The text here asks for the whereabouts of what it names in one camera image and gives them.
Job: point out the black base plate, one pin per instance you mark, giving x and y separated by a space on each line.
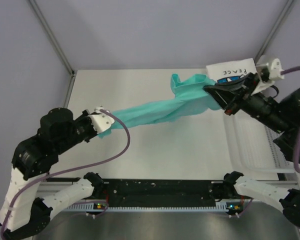
163 193

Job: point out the folded white daisy t shirt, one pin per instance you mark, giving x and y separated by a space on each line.
231 70

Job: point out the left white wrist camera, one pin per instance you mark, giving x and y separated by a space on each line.
101 122

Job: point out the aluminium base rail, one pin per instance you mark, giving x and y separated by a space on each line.
53 185

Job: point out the left aluminium frame post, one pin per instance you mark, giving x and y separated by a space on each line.
50 36

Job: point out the right aluminium frame post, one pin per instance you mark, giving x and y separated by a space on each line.
279 22

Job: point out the teal t shirt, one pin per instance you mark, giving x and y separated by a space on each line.
190 99

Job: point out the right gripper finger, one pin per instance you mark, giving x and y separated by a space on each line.
228 97
246 82

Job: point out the white plastic basket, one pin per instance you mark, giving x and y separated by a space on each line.
254 144

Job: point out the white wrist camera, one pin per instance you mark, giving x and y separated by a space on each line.
268 70
101 122

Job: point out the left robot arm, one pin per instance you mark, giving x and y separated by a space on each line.
24 214

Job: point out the light blue cable duct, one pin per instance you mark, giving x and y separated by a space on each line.
217 207

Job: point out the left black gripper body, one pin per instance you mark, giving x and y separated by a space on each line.
84 129

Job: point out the aluminium frame post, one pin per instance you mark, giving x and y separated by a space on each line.
50 36
279 22

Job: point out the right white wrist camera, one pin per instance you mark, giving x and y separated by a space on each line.
268 70

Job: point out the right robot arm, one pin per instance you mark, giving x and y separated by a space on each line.
285 200

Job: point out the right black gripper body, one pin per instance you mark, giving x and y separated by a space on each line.
259 107

